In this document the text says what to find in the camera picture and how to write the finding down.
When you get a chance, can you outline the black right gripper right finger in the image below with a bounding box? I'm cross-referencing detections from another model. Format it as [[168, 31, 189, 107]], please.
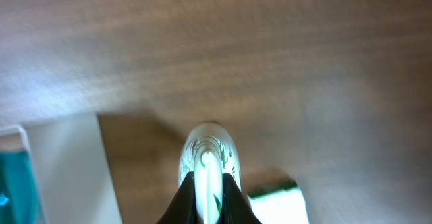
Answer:
[[221, 173, 261, 224]]

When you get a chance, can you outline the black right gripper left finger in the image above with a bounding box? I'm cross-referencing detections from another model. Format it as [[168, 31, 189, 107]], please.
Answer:
[[157, 171, 196, 224]]

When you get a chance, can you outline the white lotion tube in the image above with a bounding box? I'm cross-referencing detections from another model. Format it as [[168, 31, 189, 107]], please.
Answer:
[[178, 122, 242, 223]]

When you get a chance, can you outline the blue Listerine mouthwash bottle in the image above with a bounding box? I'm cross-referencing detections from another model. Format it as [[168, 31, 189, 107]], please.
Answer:
[[1, 151, 39, 224]]

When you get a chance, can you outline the white green soap packet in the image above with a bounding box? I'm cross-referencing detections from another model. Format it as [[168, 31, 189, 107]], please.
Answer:
[[247, 179, 310, 224]]

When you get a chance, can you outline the white cardboard box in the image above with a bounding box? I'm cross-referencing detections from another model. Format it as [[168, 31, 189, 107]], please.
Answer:
[[1, 114, 122, 224]]

